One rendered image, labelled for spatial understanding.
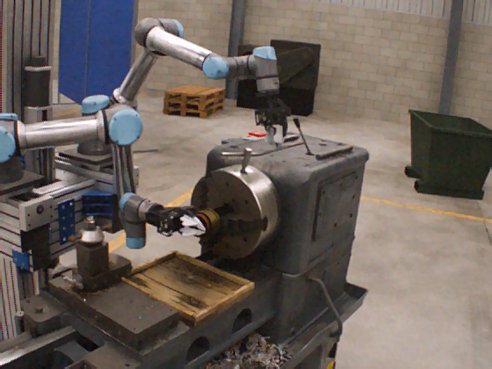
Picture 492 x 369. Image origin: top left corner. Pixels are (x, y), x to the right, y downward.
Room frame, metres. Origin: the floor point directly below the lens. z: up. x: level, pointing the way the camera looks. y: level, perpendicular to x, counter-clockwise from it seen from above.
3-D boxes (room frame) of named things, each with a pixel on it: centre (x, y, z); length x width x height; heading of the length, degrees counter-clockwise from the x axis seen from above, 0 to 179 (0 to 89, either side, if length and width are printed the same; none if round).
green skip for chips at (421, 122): (6.19, -2.53, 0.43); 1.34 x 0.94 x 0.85; 175
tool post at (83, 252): (1.30, 0.41, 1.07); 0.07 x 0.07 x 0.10; 56
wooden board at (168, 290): (1.52, 0.18, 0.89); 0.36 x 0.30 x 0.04; 56
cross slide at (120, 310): (1.26, 0.37, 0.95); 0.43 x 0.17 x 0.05; 56
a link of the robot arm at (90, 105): (2.08, 0.65, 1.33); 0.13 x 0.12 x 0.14; 148
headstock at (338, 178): (2.06, -0.18, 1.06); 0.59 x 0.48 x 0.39; 146
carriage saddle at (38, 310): (1.21, 0.39, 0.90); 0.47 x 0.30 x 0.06; 56
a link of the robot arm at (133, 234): (1.71, 0.38, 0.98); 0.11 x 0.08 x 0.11; 23
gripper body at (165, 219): (1.59, 0.25, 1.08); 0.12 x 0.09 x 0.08; 55
